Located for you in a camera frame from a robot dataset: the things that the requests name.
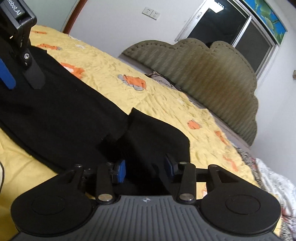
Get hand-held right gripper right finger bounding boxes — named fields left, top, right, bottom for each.
left=165, top=154, right=232, bottom=202

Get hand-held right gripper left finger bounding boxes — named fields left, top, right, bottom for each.
left=63, top=159, right=127, bottom=205

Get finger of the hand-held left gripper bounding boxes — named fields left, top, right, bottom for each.
left=17, top=24, right=46, bottom=90
left=0, top=57, right=16, bottom=90

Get black pants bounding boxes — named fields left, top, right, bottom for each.
left=0, top=45, right=191, bottom=195

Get frosted glass wardrobe door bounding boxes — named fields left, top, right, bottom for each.
left=30, top=0, right=82, bottom=33

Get yellow tiger print blanket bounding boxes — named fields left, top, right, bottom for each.
left=0, top=24, right=283, bottom=241

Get patterned pillow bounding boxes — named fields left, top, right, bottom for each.
left=144, top=71, right=181, bottom=90

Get olive upholstered headboard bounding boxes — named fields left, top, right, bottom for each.
left=121, top=38, right=258, bottom=146

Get white printed cloth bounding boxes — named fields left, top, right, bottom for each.
left=254, top=158, right=296, bottom=241

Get green leaf print valance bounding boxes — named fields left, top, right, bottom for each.
left=245, top=0, right=287, bottom=44

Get brown wooden wardrobe frame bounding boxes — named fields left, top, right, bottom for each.
left=61, top=0, right=89, bottom=35

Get aluminium frame window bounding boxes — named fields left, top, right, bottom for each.
left=174, top=0, right=278, bottom=80

